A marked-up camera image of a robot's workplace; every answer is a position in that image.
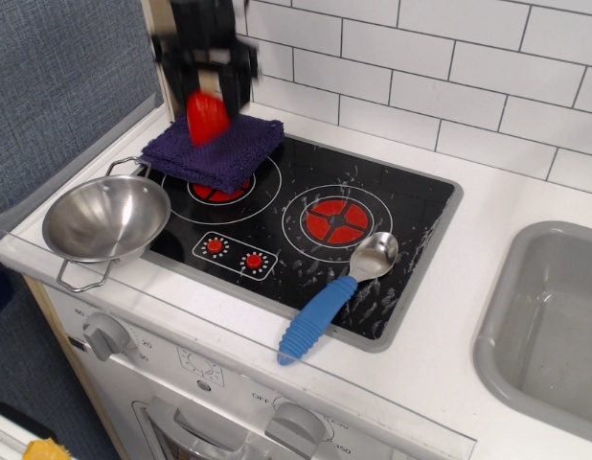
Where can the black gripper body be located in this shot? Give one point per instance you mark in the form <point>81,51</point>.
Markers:
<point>201,27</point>

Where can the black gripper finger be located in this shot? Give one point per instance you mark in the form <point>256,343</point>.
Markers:
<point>235,86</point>
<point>182,77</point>

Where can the red toy strawberry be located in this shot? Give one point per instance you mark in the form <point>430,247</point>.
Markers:
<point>207,117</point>

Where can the purple knitted cloth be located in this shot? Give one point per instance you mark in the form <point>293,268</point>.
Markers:
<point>224,163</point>

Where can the black toy stovetop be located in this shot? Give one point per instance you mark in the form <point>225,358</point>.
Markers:
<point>292,227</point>

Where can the grey left oven knob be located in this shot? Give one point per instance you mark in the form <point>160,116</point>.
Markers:
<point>105,336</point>

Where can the grey oven knob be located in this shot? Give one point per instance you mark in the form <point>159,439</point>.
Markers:
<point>296,429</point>
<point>105,336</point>

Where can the grey right oven knob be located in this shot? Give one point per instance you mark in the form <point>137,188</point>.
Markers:
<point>296,429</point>

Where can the yellow object at corner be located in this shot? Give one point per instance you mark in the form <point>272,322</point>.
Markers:
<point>46,449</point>

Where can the grey toy sink basin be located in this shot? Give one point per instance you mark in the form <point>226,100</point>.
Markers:
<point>534,349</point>

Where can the steel bowl with handles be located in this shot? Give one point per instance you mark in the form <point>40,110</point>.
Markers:
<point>110,219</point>

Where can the blue handled metal spoon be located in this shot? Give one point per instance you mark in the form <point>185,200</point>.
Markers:
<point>374,257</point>

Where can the oven door with handle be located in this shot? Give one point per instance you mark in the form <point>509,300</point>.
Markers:
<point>198,432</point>

